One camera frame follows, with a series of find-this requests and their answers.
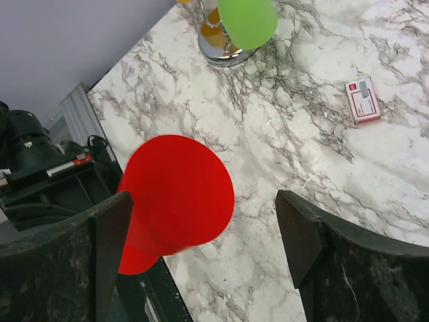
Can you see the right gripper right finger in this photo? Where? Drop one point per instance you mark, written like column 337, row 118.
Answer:
column 345, row 272

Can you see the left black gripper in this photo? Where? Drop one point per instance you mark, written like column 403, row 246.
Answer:
column 48, row 183

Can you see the orange wine glass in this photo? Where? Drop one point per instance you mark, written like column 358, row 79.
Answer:
column 214, row 33

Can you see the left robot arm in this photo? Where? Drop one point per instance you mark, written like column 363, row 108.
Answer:
column 19, row 125

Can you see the green wine glass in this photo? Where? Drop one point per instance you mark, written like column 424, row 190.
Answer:
column 249, row 23

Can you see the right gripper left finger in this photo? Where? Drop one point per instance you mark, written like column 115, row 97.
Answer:
column 67, row 271

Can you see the small red white box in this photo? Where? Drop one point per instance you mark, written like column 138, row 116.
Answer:
column 362, row 100

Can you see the chrome wine glass rack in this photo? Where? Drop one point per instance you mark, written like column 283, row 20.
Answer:
column 221, row 47

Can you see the red wine glass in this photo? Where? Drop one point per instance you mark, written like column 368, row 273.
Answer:
column 183, row 197

